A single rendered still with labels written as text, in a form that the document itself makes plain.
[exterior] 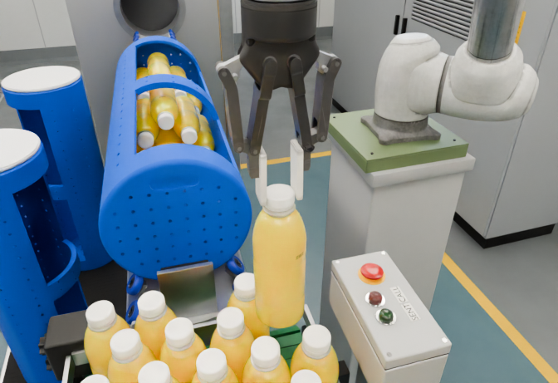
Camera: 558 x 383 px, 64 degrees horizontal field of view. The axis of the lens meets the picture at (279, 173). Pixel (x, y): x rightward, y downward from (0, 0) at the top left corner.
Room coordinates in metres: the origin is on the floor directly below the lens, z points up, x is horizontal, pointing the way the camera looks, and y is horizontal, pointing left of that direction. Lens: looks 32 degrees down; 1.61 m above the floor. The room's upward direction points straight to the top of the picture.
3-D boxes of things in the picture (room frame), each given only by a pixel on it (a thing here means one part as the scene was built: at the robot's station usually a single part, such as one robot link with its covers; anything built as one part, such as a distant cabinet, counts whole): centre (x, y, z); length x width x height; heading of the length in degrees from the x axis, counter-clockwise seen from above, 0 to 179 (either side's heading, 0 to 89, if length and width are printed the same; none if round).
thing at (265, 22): (0.45, 0.00, 1.49); 0.08 x 0.07 x 0.09; 105
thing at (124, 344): (0.40, 0.21, 1.10); 0.04 x 0.04 x 0.02
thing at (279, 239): (0.45, 0.00, 1.20); 0.07 x 0.07 x 0.19
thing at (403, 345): (0.48, -0.16, 1.05); 0.20 x 0.10 x 0.10; 15
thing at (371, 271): (0.52, -0.15, 1.11); 0.04 x 0.04 x 0.01
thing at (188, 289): (0.60, 0.17, 0.99); 0.10 x 0.02 x 0.12; 105
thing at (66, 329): (0.50, 0.35, 0.95); 0.10 x 0.07 x 0.10; 105
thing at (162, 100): (1.09, 0.30, 1.16); 0.19 x 0.07 x 0.07; 15
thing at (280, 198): (0.45, 0.00, 1.30); 0.04 x 0.04 x 0.02
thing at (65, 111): (1.66, 0.92, 0.59); 0.28 x 0.28 x 0.88
